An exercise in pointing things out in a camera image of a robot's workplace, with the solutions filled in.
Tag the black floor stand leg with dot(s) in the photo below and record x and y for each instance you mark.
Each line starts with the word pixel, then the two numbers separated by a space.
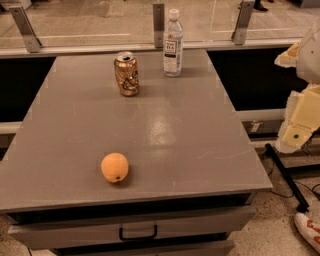
pixel 303 204

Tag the clear plastic water bottle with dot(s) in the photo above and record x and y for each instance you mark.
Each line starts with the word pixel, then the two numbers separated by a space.
pixel 173 45

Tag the grey drawer with black handle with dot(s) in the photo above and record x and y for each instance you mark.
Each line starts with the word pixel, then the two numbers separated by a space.
pixel 109 230

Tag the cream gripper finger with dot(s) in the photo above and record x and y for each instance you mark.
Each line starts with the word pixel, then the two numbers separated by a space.
pixel 288 58
pixel 301 119

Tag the white and red sneaker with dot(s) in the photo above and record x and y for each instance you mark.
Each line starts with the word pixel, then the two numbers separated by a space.
pixel 309 229

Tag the right metal railing bracket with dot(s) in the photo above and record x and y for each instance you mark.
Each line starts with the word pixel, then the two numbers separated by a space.
pixel 240 31

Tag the middle metal railing bracket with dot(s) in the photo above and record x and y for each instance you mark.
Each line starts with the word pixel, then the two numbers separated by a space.
pixel 158 24

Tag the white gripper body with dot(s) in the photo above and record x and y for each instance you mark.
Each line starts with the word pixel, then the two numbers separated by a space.
pixel 310 56

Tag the crushed orange soda can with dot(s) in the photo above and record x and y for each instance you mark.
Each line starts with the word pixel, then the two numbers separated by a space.
pixel 126 73

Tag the orange fruit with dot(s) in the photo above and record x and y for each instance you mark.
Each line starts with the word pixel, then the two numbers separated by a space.
pixel 115 167

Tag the left metal railing bracket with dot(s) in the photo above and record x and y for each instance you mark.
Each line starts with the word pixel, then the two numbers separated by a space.
pixel 32 43

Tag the lower grey drawer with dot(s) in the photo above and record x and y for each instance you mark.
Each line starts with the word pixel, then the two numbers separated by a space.
pixel 161 247

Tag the metal railing bracket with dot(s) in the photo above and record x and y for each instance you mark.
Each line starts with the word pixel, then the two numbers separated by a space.
pixel 158 24
pixel 32 43
pixel 240 31

